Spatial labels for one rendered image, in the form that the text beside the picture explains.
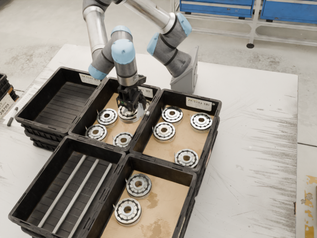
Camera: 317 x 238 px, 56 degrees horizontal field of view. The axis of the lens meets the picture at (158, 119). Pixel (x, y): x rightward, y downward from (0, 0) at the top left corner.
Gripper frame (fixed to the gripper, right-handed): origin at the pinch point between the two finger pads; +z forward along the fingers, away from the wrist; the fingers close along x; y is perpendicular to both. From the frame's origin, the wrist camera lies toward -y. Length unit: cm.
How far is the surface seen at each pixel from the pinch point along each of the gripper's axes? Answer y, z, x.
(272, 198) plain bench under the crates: 0, 30, 63
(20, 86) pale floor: -65, 107, -178
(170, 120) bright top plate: -12.8, 15.4, 9.5
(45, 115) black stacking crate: 5, 20, -52
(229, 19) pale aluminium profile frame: -197, 73, -6
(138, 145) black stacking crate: 7.8, 12.3, 3.4
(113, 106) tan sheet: -12.6, 19.1, -22.5
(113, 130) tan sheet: 0.7, 18.8, -14.7
